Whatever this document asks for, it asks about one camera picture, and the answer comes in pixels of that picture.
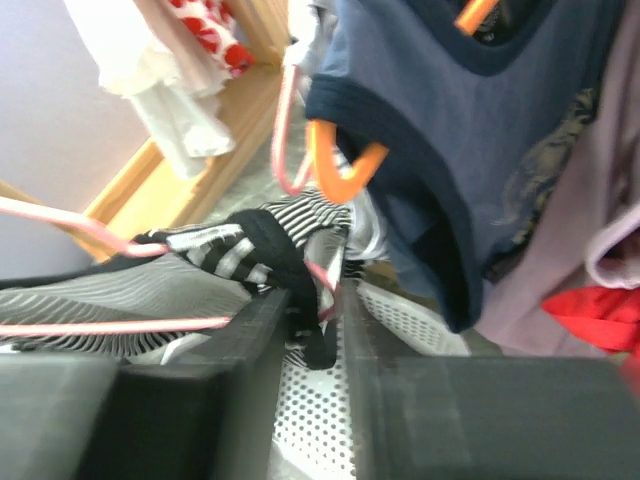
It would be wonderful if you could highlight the red floral white garment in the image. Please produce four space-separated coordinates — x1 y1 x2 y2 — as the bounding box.
169 0 254 78

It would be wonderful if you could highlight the red tank top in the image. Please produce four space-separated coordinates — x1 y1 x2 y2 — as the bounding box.
541 286 639 393

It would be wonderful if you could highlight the black striped tank top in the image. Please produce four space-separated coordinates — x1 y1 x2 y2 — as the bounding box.
1 192 351 370

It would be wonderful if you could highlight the pink wire hanger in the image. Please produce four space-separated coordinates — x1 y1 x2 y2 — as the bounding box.
271 65 311 195
1 198 338 351

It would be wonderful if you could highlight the white dress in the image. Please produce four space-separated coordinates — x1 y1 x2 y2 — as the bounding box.
65 1 235 179

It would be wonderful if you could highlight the white perforated plastic basket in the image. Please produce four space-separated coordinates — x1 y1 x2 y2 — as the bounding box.
267 282 474 480

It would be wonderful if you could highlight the orange plastic hanger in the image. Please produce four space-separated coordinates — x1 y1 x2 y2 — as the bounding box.
305 0 501 205

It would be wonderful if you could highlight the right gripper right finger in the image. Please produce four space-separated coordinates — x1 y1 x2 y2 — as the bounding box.
342 282 639 479

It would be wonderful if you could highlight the wooden clothes rack left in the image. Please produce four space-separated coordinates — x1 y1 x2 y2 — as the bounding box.
1 1 289 260

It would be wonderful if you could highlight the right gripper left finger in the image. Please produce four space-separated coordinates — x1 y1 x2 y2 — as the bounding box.
75 290 289 480

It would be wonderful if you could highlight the navy blue tank top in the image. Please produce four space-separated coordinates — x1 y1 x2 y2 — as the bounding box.
306 1 624 333

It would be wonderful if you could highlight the mauve tank top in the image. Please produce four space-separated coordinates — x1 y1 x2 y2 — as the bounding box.
475 1 639 357

